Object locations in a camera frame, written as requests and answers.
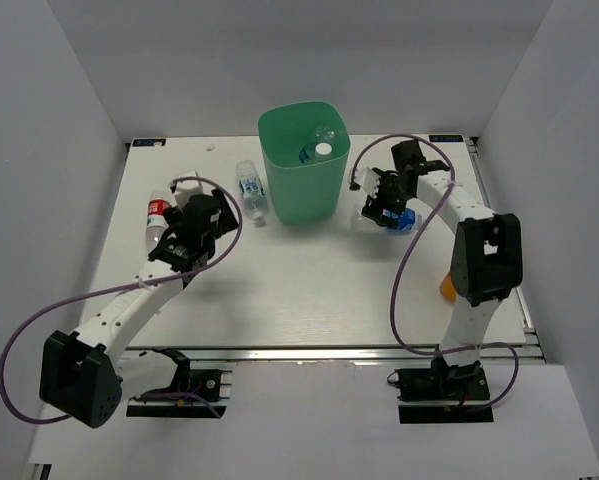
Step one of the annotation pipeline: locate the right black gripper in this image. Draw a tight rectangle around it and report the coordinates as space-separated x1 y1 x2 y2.
362 168 413 230

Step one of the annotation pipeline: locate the clear bottle blue label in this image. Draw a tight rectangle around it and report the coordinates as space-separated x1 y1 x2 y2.
349 203 425 235

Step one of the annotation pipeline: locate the crushed bottle blue label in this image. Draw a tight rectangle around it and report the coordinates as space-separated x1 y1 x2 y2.
298 126 337 165

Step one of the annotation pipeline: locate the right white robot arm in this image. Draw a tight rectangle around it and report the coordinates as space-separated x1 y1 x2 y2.
349 134 523 399

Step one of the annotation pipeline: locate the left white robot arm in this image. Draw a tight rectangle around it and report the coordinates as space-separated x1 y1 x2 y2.
40 188 241 428

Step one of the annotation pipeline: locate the green plastic bin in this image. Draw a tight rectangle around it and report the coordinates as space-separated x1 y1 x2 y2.
258 101 351 224

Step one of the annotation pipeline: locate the bottle red label upright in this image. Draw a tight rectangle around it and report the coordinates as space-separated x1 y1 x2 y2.
145 190 176 249

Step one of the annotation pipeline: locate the bottle green blue label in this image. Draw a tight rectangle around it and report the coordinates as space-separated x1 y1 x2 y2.
235 160 269 227

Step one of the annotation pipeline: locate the orange juice bottle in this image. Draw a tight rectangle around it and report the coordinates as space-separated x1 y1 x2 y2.
439 273 457 302

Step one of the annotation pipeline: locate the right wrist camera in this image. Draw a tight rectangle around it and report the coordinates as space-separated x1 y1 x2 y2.
348 167 381 198

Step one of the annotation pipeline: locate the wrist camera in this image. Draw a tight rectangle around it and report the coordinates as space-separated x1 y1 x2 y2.
169 170 204 208
348 167 381 198

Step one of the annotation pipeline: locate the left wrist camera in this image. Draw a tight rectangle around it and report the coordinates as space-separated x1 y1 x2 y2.
169 170 204 208

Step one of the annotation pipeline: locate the aluminium frame rail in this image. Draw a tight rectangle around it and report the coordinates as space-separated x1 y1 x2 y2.
121 345 545 362

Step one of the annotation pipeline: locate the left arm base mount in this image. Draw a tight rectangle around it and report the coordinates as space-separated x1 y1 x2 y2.
126 348 233 419

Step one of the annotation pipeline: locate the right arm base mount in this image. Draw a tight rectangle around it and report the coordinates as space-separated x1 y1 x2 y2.
386 367 494 425

